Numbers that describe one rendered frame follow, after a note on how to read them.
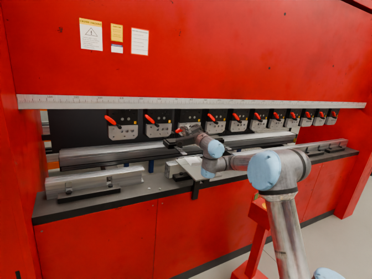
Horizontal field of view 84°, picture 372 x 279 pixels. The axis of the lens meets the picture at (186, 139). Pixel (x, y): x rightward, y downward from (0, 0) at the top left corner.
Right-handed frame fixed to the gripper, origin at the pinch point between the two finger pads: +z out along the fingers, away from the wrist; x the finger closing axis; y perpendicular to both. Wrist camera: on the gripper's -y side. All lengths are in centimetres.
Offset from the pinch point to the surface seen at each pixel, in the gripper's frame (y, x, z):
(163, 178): -19.8, -29.3, 5.3
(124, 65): -16.1, 42.9, 2.9
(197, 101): 16.6, 10.3, 2.9
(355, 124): 204, -97, 6
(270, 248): 47, -154, -13
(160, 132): -11.3, 3.1, 2.5
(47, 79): -48, 48, 3
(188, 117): 8.2, 3.7, 2.8
